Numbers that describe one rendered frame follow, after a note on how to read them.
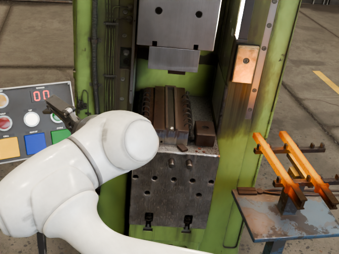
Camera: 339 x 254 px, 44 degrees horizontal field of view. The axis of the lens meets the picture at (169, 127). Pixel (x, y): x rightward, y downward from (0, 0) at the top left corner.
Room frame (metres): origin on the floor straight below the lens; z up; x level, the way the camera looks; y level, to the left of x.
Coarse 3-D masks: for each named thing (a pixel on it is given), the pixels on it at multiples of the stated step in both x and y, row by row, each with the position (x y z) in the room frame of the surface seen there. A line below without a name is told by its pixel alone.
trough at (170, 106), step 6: (168, 90) 1.93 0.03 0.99; (168, 96) 1.86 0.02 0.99; (174, 96) 1.84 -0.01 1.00; (168, 102) 1.80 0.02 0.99; (174, 102) 1.79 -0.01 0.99; (168, 108) 1.74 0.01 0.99; (174, 108) 1.74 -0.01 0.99; (168, 114) 1.68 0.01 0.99; (174, 114) 1.68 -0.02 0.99; (168, 120) 1.62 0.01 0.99; (174, 120) 1.63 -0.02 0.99; (168, 126) 1.57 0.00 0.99; (174, 126) 1.58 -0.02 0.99
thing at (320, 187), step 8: (280, 136) 1.54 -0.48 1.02; (288, 136) 1.52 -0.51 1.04; (288, 144) 1.47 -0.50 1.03; (296, 152) 1.41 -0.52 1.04; (296, 160) 1.38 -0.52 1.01; (304, 160) 1.36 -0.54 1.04; (304, 168) 1.32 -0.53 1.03; (312, 168) 1.31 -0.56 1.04; (312, 176) 1.26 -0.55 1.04; (320, 184) 1.20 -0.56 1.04; (328, 184) 1.21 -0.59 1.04; (320, 192) 1.19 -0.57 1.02; (328, 192) 1.17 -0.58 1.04; (328, 200) 1.14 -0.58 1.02; (336, 200) 1.13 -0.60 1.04; (336, 208) 1.12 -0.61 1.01
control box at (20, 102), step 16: (16, 96) 1.37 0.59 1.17; (32, 96) 1.39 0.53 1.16; (64, 96) 1.44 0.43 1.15; (0, 112) 1.31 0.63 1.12; (16, 112) 1.34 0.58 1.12; (32, 112) 1.36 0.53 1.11; (0, 128) 1.28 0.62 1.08; (16, 128) 1.31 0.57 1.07; (32, 128) 1.33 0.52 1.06; (48, 128) 1.35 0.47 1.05; (64, 128) 1.38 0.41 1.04; (48, 144) 1.32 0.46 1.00; (0, 160) 1.22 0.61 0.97; (16, 160) 1.25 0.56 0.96
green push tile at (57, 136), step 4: (52, 132) 1.35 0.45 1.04; (56, 132) 1.35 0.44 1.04; (60, 132) 1.36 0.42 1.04; (64, 132) 1.37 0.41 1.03; (68, 132) 1.37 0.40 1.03; (52, 136) 1.34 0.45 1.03; (56, 136) 1.35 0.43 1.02; (60, 136) 1.35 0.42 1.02; (64, 136) 1.36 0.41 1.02; (68, 136) 1.36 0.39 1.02; (52, 140) 1.33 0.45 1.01; (56, 140) 1.34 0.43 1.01; (60, 140) 1.34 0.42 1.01; (52, 144) 1.33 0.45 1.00
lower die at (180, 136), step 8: (152, 88) 1.94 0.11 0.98; (160, 88) 1.93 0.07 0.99; (176, 88) 1.95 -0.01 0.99; (184, 88) 1.96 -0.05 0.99; (152, 96) 1.85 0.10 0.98; (160, 96) 1.84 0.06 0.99; (176, 96) 1.84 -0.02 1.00; (184, 96) 1.87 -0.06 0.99; (152, 104) 1.77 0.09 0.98; (160, 104) 1.76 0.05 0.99; (176, 104) 1.76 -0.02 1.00; (144, 112) 1.68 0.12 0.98; (152, 112) 1.69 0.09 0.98; (160, 112) 1.68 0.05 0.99; (176, 112) 1.68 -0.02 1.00; (184, 112) 1.70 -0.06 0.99; (152, 120) 1.62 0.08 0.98; (160, 120) 1.61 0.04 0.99; (176, 120) 1.61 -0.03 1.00; (160, 128) 1.55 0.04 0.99; (176, 128) 1.54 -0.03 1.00; (184, 128) 1.57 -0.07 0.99; (160, 136) 1.54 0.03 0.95; (168, 136) 1.54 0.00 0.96; (176, 136) 1.54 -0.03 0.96; (184, 136) 1.54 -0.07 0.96; (176, 144) 1.54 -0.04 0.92; (184, 144) 1.54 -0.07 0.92
